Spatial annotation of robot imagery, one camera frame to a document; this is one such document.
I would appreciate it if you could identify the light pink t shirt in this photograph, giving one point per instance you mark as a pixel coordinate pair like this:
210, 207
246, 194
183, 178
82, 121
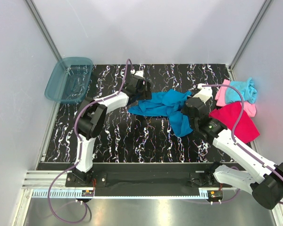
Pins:
250, 109

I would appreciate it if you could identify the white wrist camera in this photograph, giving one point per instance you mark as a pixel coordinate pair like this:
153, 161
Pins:
139, 73
204, 93

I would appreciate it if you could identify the cyan t shirt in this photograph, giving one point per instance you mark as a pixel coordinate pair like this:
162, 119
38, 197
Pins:
246, 89

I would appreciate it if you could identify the right aluminium frame post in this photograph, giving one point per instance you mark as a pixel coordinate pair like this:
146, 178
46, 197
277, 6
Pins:
254, 26

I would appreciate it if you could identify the aluminium frame post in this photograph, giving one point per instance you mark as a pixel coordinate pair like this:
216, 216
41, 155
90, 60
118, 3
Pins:
254, 26
42, 26

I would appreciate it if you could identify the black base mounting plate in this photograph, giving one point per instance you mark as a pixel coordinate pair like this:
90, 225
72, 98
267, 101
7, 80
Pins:
146, 180

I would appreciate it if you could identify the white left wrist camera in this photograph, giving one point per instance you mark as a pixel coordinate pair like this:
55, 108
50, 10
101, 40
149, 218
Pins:
139, 73

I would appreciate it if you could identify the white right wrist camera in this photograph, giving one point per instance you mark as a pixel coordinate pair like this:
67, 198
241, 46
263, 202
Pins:
204, 93

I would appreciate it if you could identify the left aluminium frame post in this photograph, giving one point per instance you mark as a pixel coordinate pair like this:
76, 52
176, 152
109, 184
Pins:
42, 26

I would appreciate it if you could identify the blue t shirt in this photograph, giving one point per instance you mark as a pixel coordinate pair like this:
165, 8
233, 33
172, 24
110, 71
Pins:
166, 104

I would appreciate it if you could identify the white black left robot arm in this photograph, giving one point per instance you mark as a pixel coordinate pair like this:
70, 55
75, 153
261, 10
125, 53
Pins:
90, 119

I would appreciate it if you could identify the teal transparent plastic bin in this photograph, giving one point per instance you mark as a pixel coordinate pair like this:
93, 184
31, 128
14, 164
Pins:
69, 80

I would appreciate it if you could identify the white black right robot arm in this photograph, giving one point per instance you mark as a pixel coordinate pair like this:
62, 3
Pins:
261, 178

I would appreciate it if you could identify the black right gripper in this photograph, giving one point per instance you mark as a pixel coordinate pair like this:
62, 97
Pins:
184, 109

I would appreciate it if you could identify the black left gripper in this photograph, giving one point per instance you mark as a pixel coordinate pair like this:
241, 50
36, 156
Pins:
146, 95

